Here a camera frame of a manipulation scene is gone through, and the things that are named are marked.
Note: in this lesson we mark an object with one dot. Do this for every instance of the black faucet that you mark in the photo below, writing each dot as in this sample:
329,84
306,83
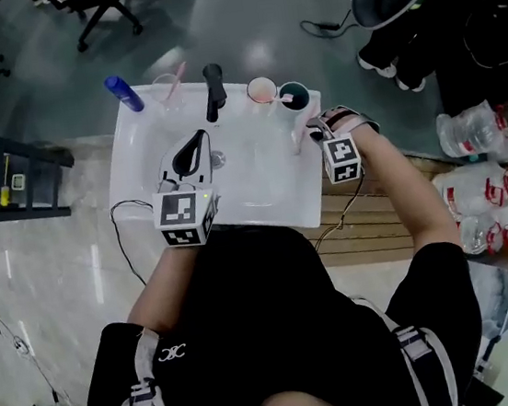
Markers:
213,91

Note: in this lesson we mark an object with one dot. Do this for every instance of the clear glass cup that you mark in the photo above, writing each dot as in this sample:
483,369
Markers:
163,93

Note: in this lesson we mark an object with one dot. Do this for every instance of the black case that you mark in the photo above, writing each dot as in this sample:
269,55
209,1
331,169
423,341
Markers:
480,88

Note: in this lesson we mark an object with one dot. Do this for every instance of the clear plastic bag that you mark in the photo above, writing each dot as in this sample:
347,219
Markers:
503,299

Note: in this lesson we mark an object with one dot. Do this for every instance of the green cup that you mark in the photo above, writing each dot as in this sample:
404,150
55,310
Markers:
299,103

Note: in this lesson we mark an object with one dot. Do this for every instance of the white cup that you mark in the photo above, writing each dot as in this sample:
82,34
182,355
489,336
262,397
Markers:
260,90

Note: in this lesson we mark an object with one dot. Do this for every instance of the white washbasin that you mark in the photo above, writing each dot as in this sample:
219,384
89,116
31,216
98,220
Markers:
260,182

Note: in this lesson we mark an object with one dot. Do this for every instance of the wooden slatted pallet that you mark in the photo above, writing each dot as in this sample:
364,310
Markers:
370,238

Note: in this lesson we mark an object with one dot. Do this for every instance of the person's black shirt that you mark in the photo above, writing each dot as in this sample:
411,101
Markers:
261,326

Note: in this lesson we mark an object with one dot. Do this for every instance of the white power adapter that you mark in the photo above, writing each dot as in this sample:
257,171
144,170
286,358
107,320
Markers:
20,345

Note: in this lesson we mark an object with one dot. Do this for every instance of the small white square device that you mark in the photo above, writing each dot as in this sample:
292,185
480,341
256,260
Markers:
19,182

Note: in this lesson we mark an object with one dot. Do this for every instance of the person's left forearm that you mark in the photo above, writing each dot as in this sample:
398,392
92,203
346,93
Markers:
163,288

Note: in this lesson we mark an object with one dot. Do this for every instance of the person's right forearm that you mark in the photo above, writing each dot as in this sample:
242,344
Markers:
411,195

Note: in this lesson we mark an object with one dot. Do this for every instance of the yellow brush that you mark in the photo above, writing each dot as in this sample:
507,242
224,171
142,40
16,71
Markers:
6,193

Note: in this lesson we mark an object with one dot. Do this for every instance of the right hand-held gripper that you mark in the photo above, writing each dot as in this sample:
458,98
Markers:
342,151

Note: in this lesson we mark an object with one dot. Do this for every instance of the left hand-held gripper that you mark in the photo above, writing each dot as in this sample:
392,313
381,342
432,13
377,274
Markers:
176,210

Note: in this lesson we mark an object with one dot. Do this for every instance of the pink toothbrush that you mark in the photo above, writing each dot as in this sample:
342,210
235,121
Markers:
177,79
297,143
277,99

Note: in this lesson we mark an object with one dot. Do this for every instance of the blue bottle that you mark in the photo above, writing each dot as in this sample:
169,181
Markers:
124,94

